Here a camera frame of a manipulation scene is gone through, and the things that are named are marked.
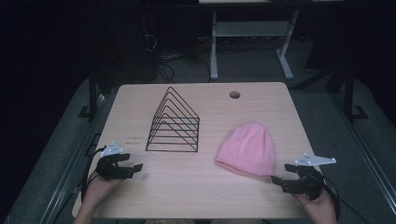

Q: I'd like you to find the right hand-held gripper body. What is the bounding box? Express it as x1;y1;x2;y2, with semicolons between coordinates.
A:
293;151;338;201

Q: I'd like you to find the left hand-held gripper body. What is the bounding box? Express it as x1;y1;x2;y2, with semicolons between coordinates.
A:
94;140;127;182

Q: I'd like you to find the pink knitted beanie hat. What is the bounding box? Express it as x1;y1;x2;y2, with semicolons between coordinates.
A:
214;121;276;177

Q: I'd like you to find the person's left hand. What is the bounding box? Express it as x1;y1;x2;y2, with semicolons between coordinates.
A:
84;173;123;201

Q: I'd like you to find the person's right hand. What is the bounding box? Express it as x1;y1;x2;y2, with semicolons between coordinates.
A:
293;189;338;217

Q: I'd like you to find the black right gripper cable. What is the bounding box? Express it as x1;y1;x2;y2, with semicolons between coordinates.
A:
321;175;372;224

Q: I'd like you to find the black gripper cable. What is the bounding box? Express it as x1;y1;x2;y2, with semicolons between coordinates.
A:
54;146;107;224
321;175;372;224

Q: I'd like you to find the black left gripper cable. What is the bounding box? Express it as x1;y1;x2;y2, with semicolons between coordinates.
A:
54;146;107;224

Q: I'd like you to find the aluminium frame rail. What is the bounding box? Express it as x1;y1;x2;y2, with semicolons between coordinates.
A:
330;91;396;217
38;92;108;224

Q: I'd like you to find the black wire file rack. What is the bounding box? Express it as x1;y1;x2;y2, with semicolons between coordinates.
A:
145;86;201;153

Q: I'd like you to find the black metal stand post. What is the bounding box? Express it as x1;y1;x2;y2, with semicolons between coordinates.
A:
343;63;369;123
77;69;99;119

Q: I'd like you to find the bundle of floor cables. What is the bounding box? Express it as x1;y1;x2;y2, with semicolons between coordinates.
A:
141;32;213;84

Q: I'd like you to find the white metal desk frame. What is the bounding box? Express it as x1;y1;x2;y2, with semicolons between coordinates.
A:
209;8;295;81

